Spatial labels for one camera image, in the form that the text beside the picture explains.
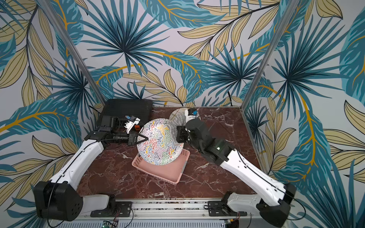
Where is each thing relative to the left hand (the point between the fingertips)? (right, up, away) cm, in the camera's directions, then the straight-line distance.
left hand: (146, 140), depth 73 cm
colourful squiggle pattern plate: (+7, -5, +3) cm, 9 cm away
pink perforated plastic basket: (+12, -20, +9) cm, 25 cm away
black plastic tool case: (-14, +20, +39) cm, 46 cm away
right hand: (+16, +7, -7) cm, 19 cm away
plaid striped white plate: (+14, +18, +43) cm, 48 cm away
